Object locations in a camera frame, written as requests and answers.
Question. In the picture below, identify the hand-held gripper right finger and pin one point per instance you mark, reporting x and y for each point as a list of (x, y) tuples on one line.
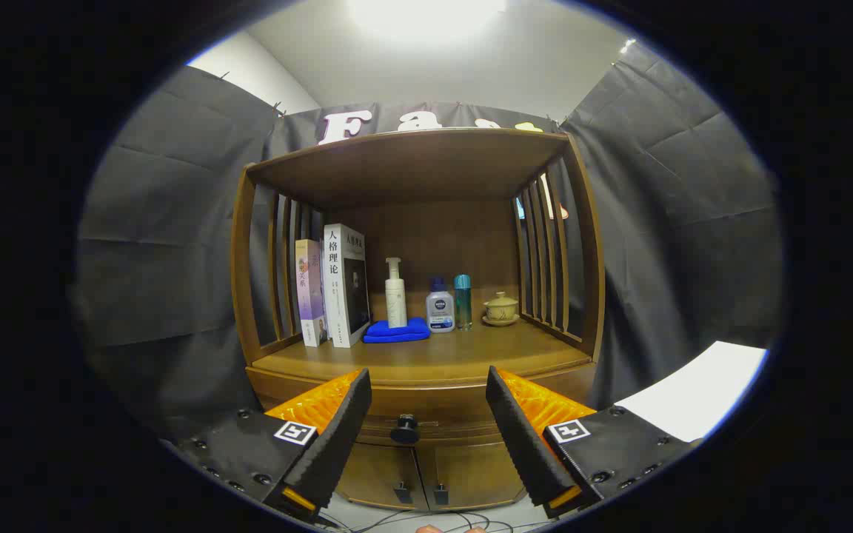
[(526, 444)]

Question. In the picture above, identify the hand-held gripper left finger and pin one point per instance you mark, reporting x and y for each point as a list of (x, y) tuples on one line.
[(334, 444)]

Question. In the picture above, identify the black drawer knob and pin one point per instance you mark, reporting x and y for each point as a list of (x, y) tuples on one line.
[(405, 429)]

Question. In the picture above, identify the wooden drawer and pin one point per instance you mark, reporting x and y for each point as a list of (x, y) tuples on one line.
[(426, 403)]

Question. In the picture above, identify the wooden cabinet door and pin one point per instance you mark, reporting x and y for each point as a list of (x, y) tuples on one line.
[(471, 474), (378, 470)]

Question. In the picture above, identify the wooden countertop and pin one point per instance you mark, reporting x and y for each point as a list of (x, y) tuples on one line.
[(471, 355)]

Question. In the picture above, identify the wooden cabinet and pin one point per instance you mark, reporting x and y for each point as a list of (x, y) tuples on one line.
[(434, 170)]

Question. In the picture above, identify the blue folded towel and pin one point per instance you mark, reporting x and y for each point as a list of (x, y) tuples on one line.
[(397, 332)]

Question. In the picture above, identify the beige lidded teacup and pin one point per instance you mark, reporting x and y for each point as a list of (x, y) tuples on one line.
[(501, 307)]

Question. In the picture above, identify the teal bottle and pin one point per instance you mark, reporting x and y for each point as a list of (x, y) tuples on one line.
[(463, 303)]

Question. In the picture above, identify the white pump bottle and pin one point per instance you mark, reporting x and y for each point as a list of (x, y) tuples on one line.
[(396, 300)]

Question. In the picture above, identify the purple book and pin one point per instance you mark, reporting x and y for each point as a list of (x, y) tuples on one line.
[(310, 289)]

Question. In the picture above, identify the white bottle with blue cap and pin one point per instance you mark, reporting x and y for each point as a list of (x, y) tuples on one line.
[(440, 311)]

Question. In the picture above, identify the thick white book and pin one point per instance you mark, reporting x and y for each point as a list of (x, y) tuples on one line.
[(341, 281)]

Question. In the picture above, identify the white side table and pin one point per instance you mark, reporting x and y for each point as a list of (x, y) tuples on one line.
[(693, 392)]

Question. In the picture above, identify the black backdrop cloth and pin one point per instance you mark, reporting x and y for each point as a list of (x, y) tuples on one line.
[(175, 222)]

